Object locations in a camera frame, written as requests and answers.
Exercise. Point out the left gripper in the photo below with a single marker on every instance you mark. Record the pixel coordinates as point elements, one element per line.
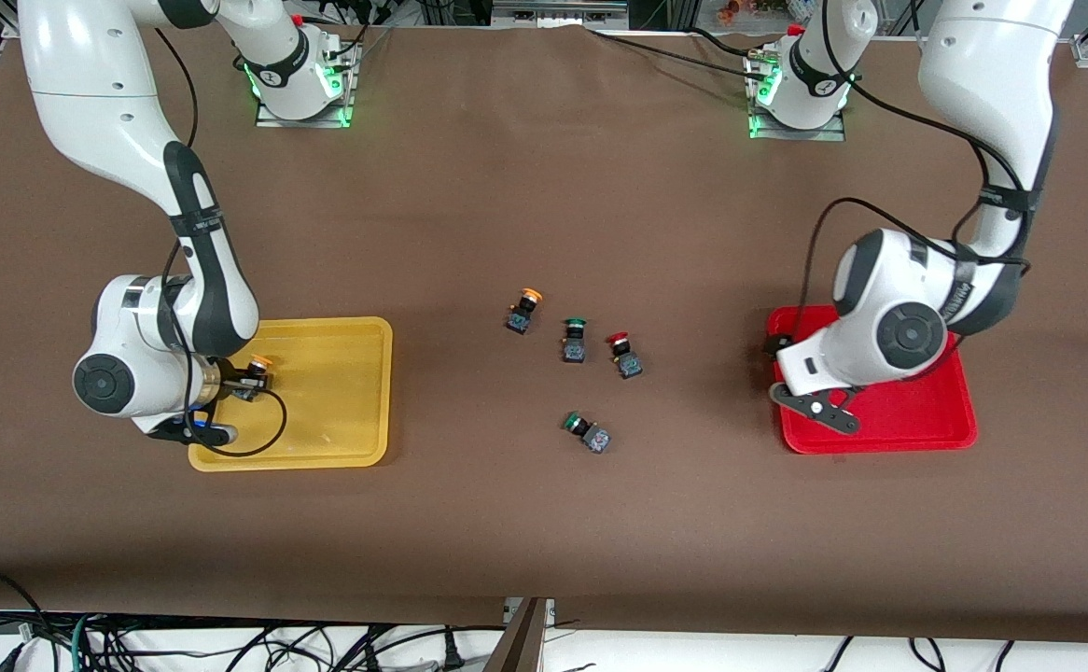
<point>774,344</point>

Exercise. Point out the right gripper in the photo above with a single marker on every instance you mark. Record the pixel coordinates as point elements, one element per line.
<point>230,382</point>

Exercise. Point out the yellow push button switch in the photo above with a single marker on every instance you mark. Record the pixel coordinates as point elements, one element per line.
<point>261,361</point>
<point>519,322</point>

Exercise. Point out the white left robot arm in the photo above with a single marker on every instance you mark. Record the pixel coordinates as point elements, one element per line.
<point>983,56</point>

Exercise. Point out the red plastic tray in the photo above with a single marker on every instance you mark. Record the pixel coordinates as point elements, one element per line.
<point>917,411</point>

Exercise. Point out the yellow plastic tray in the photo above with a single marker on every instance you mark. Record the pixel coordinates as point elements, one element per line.
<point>339,392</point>

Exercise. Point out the brown table cover cloth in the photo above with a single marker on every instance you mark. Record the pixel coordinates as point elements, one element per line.
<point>507,187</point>

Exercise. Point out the red push button switch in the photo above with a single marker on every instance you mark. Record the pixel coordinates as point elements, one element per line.
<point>630,366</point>

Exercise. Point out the green push button switch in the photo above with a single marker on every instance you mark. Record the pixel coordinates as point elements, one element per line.
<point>597,439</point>
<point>574,350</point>

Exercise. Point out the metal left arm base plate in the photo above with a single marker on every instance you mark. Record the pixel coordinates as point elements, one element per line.
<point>791,133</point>

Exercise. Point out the brown wooden post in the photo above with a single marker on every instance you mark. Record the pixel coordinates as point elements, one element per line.
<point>518,644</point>

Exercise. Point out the aluminium frame profile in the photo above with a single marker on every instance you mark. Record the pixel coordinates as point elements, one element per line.
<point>558,11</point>

